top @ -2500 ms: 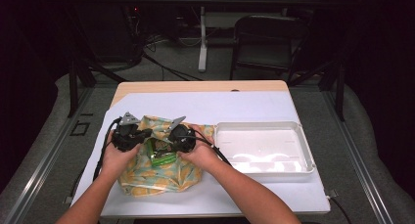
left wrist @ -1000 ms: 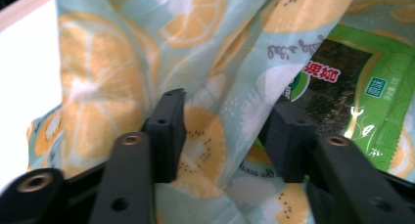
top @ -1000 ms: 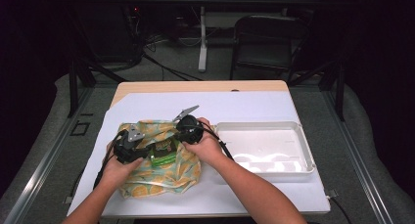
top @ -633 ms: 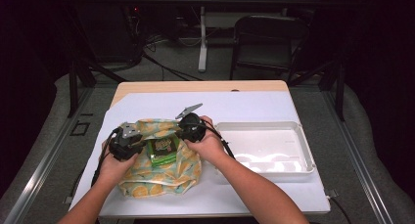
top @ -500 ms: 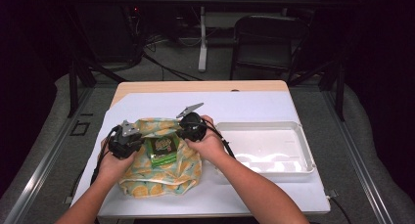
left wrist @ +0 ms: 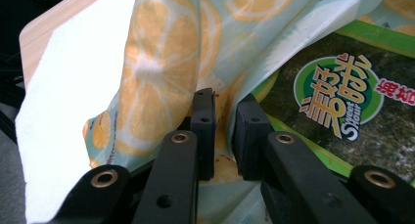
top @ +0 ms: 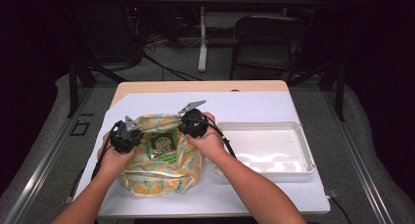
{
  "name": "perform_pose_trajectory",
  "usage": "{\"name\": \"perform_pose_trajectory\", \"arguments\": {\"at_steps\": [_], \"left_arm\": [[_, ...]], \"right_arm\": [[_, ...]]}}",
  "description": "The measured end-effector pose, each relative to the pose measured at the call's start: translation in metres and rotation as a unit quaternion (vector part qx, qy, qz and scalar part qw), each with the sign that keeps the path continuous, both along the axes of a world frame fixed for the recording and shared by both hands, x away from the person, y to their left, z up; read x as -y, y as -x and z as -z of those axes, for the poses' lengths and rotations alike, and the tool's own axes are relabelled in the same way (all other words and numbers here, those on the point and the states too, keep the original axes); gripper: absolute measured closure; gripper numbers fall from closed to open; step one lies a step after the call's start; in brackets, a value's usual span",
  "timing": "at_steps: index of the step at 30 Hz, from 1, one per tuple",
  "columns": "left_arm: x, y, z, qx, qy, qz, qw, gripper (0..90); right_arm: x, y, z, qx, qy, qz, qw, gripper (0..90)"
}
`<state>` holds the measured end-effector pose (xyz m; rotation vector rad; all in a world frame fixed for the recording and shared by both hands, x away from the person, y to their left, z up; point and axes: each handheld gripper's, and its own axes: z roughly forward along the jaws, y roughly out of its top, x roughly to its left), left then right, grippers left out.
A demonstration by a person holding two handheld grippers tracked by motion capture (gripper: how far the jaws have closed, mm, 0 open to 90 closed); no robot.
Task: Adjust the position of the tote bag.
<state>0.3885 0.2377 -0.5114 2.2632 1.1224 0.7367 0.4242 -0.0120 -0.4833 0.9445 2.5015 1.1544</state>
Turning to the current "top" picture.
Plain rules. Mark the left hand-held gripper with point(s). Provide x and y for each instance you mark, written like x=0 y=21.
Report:
x=125 y=137

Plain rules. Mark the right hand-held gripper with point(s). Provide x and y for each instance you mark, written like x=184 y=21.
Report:
x=194 y=124

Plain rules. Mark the green snack packet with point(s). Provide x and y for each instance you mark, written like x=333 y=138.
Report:
x=162 y=146

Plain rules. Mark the orange print cloth bag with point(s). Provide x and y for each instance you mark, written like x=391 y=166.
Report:
x=156 y=178

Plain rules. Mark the white plastic tray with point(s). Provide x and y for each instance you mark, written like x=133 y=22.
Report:
x=270 y=145

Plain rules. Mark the person's right hand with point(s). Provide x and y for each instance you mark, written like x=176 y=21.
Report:
x=210 y=142

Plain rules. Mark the person's left hand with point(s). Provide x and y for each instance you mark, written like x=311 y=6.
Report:
x=114 y=160

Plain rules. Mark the black metal stand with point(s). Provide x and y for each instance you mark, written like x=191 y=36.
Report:
x=73 y=87
x=339 y=87

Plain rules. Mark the white desk leg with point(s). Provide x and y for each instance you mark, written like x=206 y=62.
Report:
x=202 y=41

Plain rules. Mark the dark equipment with red light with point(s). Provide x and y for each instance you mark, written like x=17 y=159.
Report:
x=107 y=31

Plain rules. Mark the black folding chair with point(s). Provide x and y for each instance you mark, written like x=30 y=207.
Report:
x=267 y=44

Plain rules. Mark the metal floor rail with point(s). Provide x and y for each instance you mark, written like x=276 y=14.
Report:
x=42 y=162
x=359 y=162

